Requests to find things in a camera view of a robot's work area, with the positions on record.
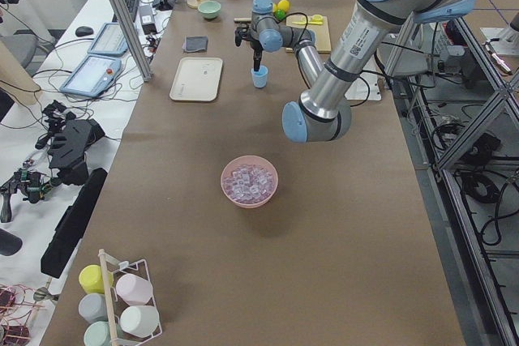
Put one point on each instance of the black keyboard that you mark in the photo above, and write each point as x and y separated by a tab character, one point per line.
127	2

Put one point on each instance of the white wire cup rack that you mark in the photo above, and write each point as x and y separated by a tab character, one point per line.
112	269

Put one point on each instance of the white cup in rack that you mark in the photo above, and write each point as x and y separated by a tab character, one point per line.
140	320

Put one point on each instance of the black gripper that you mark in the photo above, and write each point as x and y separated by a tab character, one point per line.
256	46

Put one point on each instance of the yellow lemon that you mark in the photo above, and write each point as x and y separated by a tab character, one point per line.
283	5

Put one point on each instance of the pink cup in rack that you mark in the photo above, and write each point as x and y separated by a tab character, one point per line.
134	290

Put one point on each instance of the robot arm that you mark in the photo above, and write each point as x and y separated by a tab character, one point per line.
322	112

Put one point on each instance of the steel muddler black tip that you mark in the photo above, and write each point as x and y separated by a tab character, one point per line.
242	20

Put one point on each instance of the light green bowl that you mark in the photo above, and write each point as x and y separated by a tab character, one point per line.
209	9

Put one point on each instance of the aluminium frame post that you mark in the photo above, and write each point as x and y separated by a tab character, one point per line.
128	29

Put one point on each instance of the yellow cup in rack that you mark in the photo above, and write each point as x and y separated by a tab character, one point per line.
91	279

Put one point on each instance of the cream plastic tray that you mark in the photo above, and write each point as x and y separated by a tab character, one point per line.
196	79

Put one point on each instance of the light blue plastic cup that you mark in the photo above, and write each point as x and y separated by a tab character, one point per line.
260	76

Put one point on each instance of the pink bowl of ice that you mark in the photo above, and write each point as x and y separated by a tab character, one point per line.
249	181

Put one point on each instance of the green lime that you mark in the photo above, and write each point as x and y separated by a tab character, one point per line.
279	14

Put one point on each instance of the yellow plastic knife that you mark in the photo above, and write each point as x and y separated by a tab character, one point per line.
301	21

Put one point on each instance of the grey cup in rack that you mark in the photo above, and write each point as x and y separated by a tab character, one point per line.
92	308

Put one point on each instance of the green cup in rack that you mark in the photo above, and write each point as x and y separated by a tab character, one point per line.
97	334

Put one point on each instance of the lemon half slice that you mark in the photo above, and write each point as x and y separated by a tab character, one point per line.
316	19

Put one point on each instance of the black computer mouse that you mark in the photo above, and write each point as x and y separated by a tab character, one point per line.
82	31

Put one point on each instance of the grey folded cloth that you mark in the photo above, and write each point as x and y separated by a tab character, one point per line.
195	44

